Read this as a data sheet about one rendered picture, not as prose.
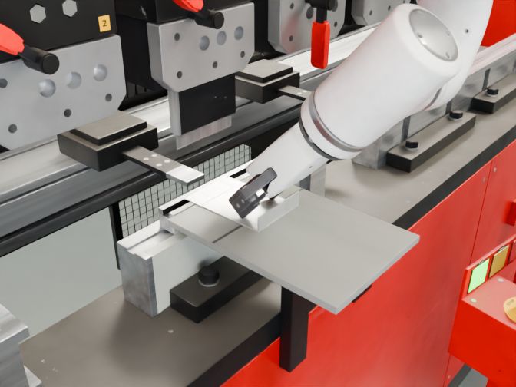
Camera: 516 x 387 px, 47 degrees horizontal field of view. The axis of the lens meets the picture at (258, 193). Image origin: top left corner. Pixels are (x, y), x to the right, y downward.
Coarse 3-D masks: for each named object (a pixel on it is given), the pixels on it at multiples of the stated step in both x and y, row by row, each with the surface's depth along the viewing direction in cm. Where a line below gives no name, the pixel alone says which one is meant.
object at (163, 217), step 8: (240, 168) 89; (224, 176) 87; (232, 176) 88; (248, 176) 87; (208, 184) 85; (192, 192) 83; (176, 200) 81; (184, 200) 81; (160, 208) 79; (168, 208) 79; (176, 208) 80; (160, 216) 79; (168, 216) 79; (160, 224) 80
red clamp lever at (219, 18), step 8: (176, 0) 59; (184, 0) 59; (192, 0) 59; (200, 0) 60; (184, 8) 61; (192, 8) 60; (200, 8) 60; (192, 16) 64; (200, 16) 62; (208, 16) 62; (216, 16) 62; (200, 24) 63; (208, 24) 62; (216, 24) 62
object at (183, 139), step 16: (224, 80) 77; (176, 96) 72; (192, 96) 74; (208, 96) 76; (224, 96) 78; (176, 112) 73; (192, 112) 75; (208, 112) 77; (224, 112) 79; (176, 128) 75; (192, 128) 76; (208, 128) 79; (224, 128) 82
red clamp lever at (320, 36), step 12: (312, 0) 78; (324, 0) 76; (324, 12) 78; (324, 24) 78; (312, 36) 80; (324, 36) 79; (312, 48) 80; (324, 48) 80; (312, 60) 81; (324, 60) 80
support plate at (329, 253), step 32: (288, 192) 83; (192, 224) 75; (224, 224) 75; (288, 224) 75; (320, 224) 75; (352, 224) 75; (384, 224) 75; (256, 256) 69; (288, 256) 69; (320, 256) 69; (352, 256) 69; (384, 256) 69; (288, 288) 65; (320, 288) 64; (352, 288) 64
